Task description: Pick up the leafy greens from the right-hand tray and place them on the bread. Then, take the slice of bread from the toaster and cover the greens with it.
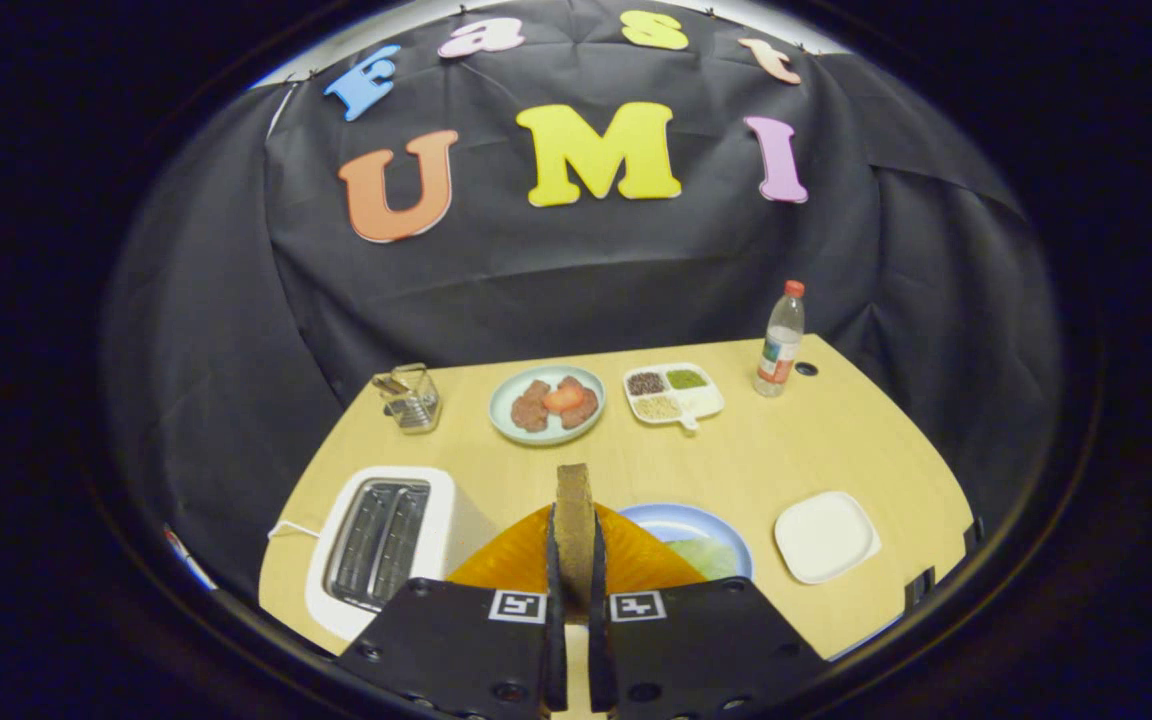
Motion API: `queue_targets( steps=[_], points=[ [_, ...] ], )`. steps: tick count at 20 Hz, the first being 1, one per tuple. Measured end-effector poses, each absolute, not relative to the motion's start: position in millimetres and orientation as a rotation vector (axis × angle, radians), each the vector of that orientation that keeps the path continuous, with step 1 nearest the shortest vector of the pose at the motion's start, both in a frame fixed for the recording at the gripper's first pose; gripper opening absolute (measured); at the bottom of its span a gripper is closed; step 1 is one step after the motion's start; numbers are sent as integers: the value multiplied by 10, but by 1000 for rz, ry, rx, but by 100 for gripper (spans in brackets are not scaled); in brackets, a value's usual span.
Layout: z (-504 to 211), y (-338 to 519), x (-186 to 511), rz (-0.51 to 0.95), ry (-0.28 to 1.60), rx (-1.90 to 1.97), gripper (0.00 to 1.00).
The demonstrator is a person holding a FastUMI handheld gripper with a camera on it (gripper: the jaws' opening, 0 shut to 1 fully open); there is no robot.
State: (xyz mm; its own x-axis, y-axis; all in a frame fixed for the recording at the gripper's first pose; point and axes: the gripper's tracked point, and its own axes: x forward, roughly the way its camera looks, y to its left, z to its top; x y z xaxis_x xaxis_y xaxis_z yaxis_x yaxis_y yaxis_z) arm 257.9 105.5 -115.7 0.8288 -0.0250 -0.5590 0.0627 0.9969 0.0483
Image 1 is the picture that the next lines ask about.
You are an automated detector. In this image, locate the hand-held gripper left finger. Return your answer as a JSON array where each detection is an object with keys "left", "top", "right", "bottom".
[{"left": 334, "top": 503, "right": 569, "bottom": 720}]

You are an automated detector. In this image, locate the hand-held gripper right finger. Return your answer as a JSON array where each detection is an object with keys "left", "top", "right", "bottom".
[{"left": 588, "top": 502, "right": 830, "bottom": 720}]

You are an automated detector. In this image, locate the brown bread slice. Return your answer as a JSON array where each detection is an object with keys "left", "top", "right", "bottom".
[{"left": 554, "top": 462, "right": 597, "bottom": 623}]

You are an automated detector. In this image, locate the green lettuce leaf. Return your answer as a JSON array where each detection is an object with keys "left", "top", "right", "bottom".
[{"left": 666, "top": 538, "right": 742, "bottom": 583}]

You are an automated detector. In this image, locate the white toaster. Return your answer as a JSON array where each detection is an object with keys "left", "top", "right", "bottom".
[{"left": 305, "top": 465, "right": 497, "bottom": 643}]

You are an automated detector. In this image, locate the blue plate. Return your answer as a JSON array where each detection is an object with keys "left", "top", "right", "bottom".
[{"left": 619, "top": 502, "right": 755, "bottom": 583}]

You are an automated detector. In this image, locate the pale green plate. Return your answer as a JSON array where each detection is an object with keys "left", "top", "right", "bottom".
[{"left": 489, "top": 364, "right": 607, "bottom": 447}]

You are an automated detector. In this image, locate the brown meat patty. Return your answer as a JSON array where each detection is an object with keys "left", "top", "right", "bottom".
[
  {"left": 558, "top": 376, "right": 600, "bottom": 430},
  {"left": 511, "top": 379, "right": 551, "bottom": 433}
]

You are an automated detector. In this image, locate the small white square plate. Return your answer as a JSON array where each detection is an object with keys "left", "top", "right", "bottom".
[{"left": 774, "top": 490, "right": 883, "bottom": 586}]

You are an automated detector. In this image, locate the white divided dish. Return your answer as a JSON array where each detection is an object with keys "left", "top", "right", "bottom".
[{"left": 622, "top": 361, "right": 726, "bottom": 432}]

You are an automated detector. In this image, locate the clear bottle with red cap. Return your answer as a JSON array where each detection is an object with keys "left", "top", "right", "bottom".
[{"left": 754, "top": 280, "right": 807, "bottom": 399}]

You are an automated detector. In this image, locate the black backdrop cloth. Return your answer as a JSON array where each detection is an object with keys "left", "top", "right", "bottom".
[{"left": 101, "top": 0, "right": 1062, "bottom": 601}]

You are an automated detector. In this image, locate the wire holder with sticks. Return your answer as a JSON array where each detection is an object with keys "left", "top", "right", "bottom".
[{"left": 372, "top": 362, "right": 443, "bottom": 435}]

